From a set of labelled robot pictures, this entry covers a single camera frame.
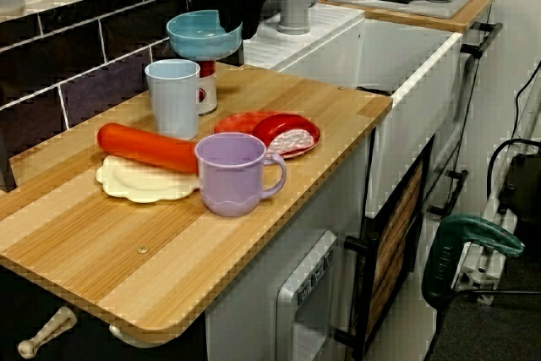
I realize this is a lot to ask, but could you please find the light blue plastic bowl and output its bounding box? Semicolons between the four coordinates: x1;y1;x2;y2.
165;9;245;63

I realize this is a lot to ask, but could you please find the toy tomato can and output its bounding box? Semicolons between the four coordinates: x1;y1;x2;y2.
196;59;219;117

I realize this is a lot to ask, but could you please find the red toy pepper half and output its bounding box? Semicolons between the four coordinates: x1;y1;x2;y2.
251;114;316;156

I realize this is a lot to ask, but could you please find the pale blue plastic cup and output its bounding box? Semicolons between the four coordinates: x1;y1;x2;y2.
144;58;202;141

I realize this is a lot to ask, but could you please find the red plastic plate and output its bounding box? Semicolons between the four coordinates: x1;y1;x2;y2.
212;111;321;161

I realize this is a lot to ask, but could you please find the purple plastic mug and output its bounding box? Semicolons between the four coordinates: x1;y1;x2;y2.
194;132;288;219

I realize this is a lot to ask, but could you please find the orange toy sausage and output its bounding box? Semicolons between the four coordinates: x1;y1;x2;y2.
96;122;200;174

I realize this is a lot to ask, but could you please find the white toy sink unit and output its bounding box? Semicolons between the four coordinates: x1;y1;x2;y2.
243;3;465;221

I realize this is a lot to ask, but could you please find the red hot dog toy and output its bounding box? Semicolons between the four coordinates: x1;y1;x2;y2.
94;154;202;205

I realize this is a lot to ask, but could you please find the black framed oven door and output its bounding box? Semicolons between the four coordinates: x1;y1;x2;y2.
342;136;436;353

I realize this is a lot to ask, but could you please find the grey toy dispenser panel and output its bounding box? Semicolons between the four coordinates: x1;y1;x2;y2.
276;229;340;361

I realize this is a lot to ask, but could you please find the black power box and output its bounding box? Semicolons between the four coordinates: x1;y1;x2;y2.
498;152;541;235

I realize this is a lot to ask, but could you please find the white cabinet knob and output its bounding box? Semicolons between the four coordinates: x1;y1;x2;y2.
16;305;79;358

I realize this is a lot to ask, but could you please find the long black bar handle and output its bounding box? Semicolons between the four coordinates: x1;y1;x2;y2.
459;21;504;59

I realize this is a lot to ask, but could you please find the short black bar handle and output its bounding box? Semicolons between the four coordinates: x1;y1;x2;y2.
429;169;470;216

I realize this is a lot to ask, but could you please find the thick black cable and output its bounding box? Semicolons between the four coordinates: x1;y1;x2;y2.
485;138;541;210

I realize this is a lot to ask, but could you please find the thin black cable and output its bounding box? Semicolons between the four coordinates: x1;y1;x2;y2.
512;68;541;138

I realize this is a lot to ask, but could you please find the aluminium frame rail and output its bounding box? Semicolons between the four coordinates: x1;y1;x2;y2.
447;81;541;307

